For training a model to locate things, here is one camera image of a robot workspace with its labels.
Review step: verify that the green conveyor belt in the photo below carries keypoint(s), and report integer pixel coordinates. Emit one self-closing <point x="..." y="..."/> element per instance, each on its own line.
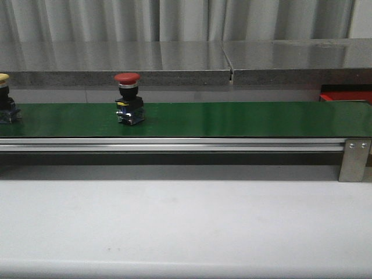
<point x="213" y="119"/>

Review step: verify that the red plastic tray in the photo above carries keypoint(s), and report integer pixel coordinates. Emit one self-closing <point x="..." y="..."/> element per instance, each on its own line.
<point x="364" y="96"/>

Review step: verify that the grey stone counter right slab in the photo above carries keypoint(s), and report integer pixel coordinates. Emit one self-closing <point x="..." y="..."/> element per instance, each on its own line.
<point x="300" y="62"/>

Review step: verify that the grey stone counter slab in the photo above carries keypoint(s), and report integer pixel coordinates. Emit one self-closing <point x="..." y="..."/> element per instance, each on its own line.
<point x="94" y="64"/>
<point x="300" y="62"/>

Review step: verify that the grey stone counter left slab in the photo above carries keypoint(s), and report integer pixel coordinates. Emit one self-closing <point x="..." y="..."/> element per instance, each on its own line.
<point x="94" y="64"/>

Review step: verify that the grey pleated curtain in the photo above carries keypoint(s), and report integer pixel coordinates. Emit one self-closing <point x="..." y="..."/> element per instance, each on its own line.
<point x="86" y="21"/>

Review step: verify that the steel conveyor support bracket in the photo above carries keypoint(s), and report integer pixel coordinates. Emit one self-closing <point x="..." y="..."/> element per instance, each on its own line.
<point x="356" y="152"/>

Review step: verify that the aluminium conveyor frame rail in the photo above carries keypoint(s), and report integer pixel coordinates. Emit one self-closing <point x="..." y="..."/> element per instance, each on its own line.
<point x="170" y="144"/>

